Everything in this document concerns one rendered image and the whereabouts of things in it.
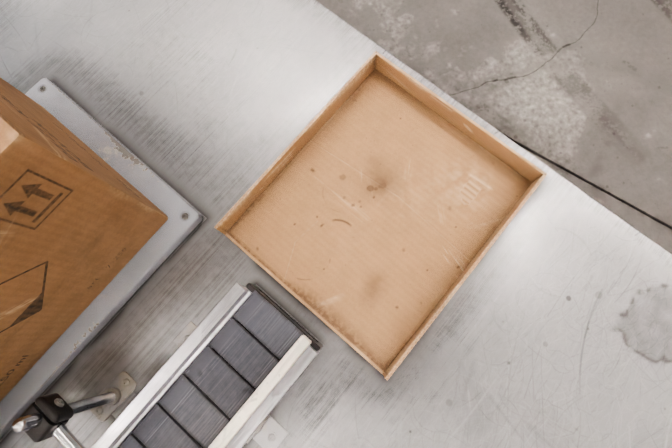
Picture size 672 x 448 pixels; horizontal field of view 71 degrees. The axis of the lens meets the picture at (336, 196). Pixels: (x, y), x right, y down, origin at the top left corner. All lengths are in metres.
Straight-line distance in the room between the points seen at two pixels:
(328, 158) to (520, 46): 1.23
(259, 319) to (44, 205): 0.24
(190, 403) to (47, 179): 0.27
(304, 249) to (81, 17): 0.47
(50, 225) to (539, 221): 0.53
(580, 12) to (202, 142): 1.49
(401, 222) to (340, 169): 0.10
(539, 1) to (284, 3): 1.27
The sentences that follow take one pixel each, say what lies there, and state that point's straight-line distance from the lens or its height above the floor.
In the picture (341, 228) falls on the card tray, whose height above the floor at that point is 0.83.
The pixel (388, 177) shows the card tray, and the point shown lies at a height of 0.83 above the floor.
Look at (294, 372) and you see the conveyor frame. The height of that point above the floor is 0.88.
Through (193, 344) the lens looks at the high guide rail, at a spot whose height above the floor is 0.96.
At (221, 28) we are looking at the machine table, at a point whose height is 0.83.
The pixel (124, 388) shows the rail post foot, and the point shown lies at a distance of 0.64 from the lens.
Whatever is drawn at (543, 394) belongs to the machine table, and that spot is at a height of 0.83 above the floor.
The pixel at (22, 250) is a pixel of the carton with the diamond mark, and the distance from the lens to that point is 0.48.
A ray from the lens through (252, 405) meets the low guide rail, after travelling 0.51.
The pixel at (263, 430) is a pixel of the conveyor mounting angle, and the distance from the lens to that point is 0.60.
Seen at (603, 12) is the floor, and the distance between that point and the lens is 1.93.
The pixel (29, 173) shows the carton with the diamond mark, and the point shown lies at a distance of 0.42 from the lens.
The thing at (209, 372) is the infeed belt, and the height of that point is 0.88.
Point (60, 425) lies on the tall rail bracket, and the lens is 0.53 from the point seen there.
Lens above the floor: 1.41
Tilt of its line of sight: 75 degrees down
